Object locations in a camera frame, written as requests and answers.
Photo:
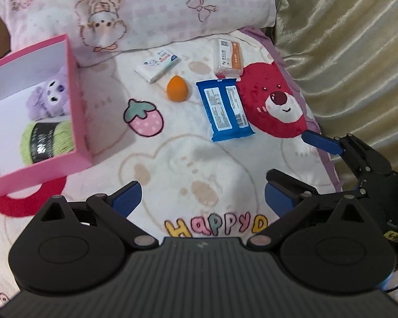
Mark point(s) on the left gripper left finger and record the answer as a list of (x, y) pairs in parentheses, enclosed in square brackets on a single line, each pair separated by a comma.
[(112, 211)]

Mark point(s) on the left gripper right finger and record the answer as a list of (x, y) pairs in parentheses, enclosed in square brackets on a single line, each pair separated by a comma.
[(283, 194)]

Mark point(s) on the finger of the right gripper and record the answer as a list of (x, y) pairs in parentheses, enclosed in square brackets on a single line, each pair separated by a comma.
[(321, 142)]

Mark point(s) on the blue wet wipes pack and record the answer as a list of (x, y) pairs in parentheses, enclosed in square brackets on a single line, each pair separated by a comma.
[(224, 109)]

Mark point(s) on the green yarn ball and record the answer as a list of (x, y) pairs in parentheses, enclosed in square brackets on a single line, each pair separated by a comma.
[(45, 140)]

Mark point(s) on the orange white cotton pad pack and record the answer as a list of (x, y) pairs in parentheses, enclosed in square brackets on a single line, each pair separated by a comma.
[(227, 59)]

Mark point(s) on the gold satin curtain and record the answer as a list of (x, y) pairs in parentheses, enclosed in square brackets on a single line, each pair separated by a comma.
[(343, 54)]

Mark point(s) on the purple plush toy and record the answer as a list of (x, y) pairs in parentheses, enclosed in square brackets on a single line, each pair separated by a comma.
[(51, 98)]

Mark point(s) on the orange makeup sponge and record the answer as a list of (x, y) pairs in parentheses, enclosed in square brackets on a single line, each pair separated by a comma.
[(177, 89)]

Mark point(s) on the white tissue packet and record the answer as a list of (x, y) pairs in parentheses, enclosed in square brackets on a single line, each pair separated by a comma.
[(154, 67)]

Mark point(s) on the pink storage box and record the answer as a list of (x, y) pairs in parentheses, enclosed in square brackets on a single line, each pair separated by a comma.
[(20, 73)]

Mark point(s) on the pink patterned pillow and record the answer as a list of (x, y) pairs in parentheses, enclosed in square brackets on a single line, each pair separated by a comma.
[(100, 29)]

